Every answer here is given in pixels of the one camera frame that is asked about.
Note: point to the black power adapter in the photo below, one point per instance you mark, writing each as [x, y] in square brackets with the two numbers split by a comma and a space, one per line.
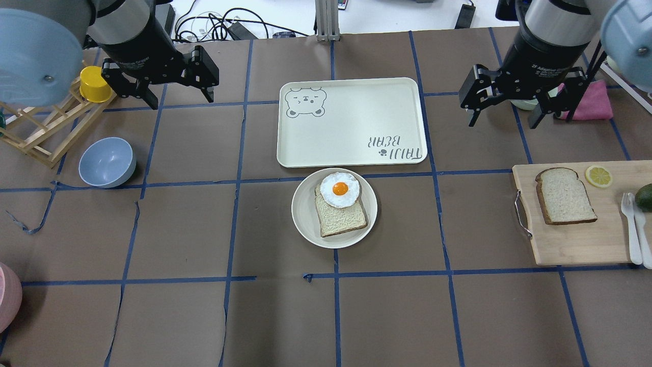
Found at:
[465, 16]

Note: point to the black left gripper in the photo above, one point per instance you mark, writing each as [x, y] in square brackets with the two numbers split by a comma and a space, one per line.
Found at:
[144, 48]

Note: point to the aluminium frame post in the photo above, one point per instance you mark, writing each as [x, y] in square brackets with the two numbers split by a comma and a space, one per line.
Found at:
[327, 21]

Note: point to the blue bowl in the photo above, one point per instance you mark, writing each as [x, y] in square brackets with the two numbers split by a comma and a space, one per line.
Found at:
[107, 163]

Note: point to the lemon slice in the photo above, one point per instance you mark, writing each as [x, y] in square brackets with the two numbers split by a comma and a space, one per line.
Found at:
[598, 176]

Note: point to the wooden mug rack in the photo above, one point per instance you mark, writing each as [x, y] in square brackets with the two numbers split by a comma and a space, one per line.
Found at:
[47, 133]

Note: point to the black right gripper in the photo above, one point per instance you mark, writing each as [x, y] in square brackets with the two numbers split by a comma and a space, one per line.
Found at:
[535, 55]

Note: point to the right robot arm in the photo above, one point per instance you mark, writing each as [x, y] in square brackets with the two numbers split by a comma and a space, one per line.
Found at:
[620, 30]

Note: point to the round cream plate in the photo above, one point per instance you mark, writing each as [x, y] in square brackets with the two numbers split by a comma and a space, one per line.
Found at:
[304, 214]

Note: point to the green bowl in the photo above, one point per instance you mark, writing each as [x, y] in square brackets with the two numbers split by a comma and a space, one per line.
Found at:
[529, 105]

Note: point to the yellow mug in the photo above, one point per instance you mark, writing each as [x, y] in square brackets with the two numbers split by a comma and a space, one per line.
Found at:
[93, 86]

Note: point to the avocado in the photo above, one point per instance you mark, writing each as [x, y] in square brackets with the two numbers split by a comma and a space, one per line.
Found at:
[643, 198]

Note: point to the white plastic knife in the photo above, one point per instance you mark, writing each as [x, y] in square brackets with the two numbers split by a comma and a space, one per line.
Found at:
[639, 222]

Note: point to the fried egg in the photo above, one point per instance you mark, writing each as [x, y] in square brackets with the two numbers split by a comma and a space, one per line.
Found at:
[340, 189]

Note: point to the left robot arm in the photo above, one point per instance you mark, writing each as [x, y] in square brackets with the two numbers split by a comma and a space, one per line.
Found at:
[42, 51]

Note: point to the bread slice under egg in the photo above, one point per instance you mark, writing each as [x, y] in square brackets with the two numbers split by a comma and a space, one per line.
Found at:
[334, 221]

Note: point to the white plastic fork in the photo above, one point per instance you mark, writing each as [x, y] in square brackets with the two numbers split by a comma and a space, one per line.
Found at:
[627, 209]

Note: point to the pink cloth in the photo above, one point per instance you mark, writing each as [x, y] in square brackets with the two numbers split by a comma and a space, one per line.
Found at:
[595, 104]

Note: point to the wooden cutting board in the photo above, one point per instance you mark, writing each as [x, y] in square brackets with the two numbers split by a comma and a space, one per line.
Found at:
[601, 242]

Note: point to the pink bowl with ice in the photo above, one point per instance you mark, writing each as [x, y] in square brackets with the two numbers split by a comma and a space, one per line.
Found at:
[11, 296]

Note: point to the cream bear tray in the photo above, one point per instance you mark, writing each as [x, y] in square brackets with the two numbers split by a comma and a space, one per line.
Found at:
[360, 122]

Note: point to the bread slice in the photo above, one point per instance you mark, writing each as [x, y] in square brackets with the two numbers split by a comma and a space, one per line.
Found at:
[334, 221]
[563, 198]

